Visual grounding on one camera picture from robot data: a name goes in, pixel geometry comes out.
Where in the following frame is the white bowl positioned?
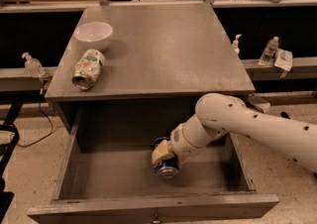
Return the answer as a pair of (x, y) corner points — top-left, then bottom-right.
(73, 22), (113, 52)

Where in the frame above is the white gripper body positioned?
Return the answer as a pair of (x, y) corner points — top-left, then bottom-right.
(170, 123), (198, 157)

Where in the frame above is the clear plastic water bottle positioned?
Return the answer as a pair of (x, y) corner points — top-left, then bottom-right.
(259, 37), (279, 65)

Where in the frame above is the blue pepsi can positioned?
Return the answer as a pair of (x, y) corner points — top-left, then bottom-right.
(153, 137), (178, 179)

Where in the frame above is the black chair frame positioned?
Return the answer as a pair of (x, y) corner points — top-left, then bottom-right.
(0, 122), (20, 222)

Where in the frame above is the grey cabinet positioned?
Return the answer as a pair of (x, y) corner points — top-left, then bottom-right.
(46, 2), (255, 129)

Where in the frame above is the black cable on floor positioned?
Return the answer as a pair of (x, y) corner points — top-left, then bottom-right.
(16, 92), (54, 149)

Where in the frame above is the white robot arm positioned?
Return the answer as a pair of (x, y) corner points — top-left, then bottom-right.
(152, 93), (317, 172)

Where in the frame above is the white pump bottle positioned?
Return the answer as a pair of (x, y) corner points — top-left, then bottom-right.
(232, 34), (242, 56)

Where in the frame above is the clear sanitizer pump bottle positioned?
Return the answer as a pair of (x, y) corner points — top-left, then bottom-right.
(22, 53), (46, 77)

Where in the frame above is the green white crushed can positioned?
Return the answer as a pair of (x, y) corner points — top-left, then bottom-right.
(71, 50), (105, 90)

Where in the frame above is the open grey top drawer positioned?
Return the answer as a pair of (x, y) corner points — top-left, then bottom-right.
(27, 96), (280, 224)

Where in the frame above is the white wipes packet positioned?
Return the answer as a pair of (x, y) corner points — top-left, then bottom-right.
(274, 49), (293, 71)

